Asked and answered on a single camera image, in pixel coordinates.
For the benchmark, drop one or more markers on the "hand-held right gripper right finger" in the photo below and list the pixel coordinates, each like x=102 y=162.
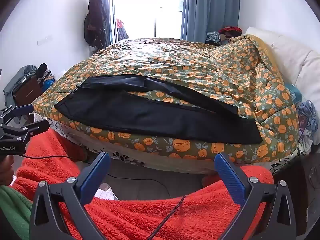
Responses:
x=231 y=177

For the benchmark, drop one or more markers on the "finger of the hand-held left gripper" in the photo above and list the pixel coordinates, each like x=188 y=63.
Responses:
x=35 y=127
x=23 y=109

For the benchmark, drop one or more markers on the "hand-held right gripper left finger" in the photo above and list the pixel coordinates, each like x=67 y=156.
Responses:
x=93 y=177

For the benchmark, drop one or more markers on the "black pants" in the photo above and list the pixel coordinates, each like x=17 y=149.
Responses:
x=150 y=115

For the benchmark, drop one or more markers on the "person's left hand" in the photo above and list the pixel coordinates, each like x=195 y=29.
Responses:
x=6 y=170

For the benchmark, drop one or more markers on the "brown nightstand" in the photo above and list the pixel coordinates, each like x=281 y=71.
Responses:
x=27 y=92

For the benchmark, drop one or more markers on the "white paper scrap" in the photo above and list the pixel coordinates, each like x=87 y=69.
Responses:
x=106 y=192

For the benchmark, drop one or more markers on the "brown cabinet with clothes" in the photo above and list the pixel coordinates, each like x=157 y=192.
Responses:
x=17 y=78

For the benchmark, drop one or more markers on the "blue bag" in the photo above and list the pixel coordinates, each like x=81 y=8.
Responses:
x=48 y=85

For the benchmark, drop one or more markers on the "black rolled cloth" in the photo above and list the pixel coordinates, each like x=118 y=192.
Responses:
x=40 y=70

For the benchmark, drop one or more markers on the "dark wooden cabinet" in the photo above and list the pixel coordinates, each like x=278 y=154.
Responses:
x=307 y=180

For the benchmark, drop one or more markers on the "blue and white crumpled cloth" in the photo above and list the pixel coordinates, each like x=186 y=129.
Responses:
x=308 y=115

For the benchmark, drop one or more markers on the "teal cloth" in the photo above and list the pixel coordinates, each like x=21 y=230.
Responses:
x=294 y=92

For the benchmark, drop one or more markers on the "dark hanging coat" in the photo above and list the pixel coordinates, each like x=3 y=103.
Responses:
x=95 y=20

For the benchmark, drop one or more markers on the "dark quilted jacket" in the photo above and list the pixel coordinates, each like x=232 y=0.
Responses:
x=123 y=33

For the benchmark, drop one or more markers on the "pumpkin print green quilt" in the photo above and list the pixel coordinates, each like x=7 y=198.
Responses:
x=187 y=60

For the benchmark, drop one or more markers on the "red balcony cloth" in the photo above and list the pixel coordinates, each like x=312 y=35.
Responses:
x=120 y=23

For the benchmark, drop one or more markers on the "yellow blanket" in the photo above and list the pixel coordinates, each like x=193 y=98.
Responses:
x=265 y=50

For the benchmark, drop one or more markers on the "white padded headboard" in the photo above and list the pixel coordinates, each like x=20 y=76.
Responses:
x=295 y=55

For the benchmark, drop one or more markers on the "grey-blue crumpled garment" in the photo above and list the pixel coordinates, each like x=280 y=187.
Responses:
x=212 y=38

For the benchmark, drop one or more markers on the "red and black garment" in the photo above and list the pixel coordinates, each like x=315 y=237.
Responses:
x=230 y=30

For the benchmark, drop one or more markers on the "sliding glass door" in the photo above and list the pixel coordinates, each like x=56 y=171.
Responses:
x=140 y=7

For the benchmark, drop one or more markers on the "wide blue curtain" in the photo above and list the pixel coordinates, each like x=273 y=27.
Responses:
x=210 y=7

